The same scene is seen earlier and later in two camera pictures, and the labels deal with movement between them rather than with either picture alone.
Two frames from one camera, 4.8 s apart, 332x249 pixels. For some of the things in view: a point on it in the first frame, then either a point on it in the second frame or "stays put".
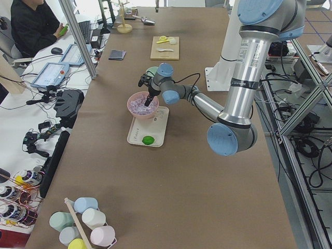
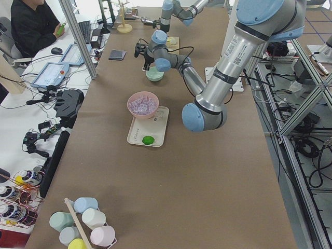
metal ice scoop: [146, 21] stays put
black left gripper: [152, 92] → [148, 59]
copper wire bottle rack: [21, 197] stays put
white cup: [92, 218] stays put
